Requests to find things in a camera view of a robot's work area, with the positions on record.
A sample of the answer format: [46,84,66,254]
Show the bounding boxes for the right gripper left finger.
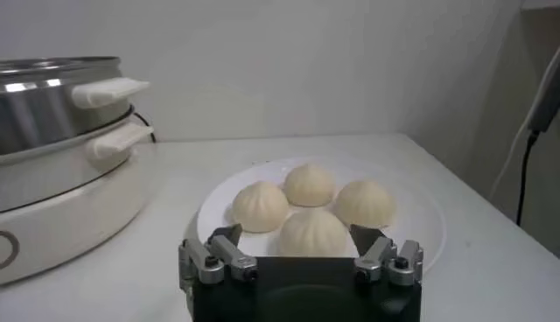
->
[178,223,259,292]

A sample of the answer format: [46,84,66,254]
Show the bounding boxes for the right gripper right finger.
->
[348,223,424,288]

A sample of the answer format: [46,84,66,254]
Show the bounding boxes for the white steamed baozi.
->
[230,180,291,234]
[276,208,361,258]
[334,178,397,229]
[283,163,337,208]

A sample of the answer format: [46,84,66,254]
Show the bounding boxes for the white round plate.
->
[195,155,447,277]

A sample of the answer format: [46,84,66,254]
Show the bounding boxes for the black power adapter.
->
[527,56,560,134]

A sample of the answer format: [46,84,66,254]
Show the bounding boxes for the black cooker power cable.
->
[132,111,158,144]

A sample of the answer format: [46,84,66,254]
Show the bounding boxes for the black adapter cable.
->
[515,129,542,228]

